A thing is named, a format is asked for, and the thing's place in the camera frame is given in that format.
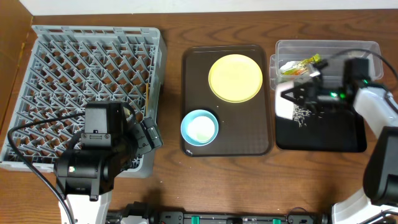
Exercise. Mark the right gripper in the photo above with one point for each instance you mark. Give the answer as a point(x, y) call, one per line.
point(310, 94)

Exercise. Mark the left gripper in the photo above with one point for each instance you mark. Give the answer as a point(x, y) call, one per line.
point(149, 134)

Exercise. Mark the white bowl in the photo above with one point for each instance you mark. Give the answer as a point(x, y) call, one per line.
point(283, 108)

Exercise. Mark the green snack wrapper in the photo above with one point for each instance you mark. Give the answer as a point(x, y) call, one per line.
point(313, 59)

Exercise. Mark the white napkin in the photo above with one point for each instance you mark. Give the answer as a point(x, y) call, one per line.
point(294, 68)

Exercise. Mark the light blue bowl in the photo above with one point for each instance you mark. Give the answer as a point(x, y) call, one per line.
point(199, 128)

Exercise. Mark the yellow plate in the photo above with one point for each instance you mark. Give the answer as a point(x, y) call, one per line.
point(235, 78)

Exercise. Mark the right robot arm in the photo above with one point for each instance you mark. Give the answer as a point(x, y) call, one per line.
point(377, 199)

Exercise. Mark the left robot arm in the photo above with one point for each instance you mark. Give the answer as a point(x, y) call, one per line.
point(109, 143)

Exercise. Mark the black waste tray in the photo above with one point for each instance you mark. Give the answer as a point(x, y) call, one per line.
point(340, 131)

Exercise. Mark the pile of rice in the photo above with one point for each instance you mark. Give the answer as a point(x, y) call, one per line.
point(300, 114)

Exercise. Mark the clear plastic bin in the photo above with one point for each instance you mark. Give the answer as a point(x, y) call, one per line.
point(297, 50)

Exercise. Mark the wooden chopstick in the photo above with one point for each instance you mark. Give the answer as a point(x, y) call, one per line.
point(147, 100)

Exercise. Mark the brown serving tray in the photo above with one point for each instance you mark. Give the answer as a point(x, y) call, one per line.
point(245, 129)

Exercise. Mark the grey plastic dish rack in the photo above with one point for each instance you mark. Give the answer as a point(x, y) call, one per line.
point(71, 66)

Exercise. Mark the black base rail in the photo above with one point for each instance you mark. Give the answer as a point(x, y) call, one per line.
point(139, 212)

